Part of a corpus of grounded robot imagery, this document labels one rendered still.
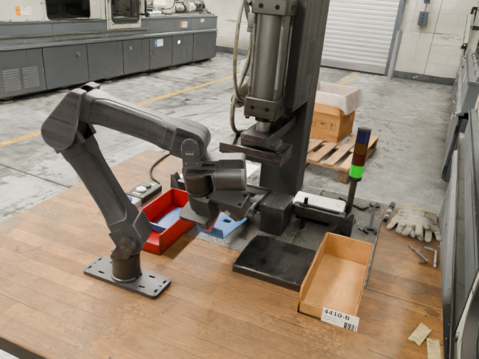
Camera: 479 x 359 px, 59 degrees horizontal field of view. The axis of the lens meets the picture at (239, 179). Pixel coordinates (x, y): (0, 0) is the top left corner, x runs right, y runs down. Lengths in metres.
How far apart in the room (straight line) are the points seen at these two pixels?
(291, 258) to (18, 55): 5.43
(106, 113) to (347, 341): 0.65
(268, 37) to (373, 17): 9.27
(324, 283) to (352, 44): 9.52
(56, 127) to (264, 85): 0.50
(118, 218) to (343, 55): 9.74
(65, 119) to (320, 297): 0.65
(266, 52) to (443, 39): 9.24
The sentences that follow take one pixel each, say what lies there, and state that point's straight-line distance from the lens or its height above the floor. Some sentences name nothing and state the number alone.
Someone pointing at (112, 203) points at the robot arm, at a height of 1.11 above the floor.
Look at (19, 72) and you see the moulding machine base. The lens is 6.20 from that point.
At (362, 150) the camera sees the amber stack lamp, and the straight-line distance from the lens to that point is 1.24.
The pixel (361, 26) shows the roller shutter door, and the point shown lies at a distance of 10.35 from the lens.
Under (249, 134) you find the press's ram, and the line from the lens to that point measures 1.10.
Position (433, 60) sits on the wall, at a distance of 10.27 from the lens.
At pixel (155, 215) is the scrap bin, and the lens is 1.25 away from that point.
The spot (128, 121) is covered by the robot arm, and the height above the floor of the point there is 1.28.
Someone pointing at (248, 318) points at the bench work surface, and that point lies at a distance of 0.92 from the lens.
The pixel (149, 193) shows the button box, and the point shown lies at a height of 0.93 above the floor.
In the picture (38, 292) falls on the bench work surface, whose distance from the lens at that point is 1.03.
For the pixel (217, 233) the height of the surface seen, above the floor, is 1.01.
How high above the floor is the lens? 1.52
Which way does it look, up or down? 24 degrees down
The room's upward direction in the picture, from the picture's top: 5 degrees clockwise
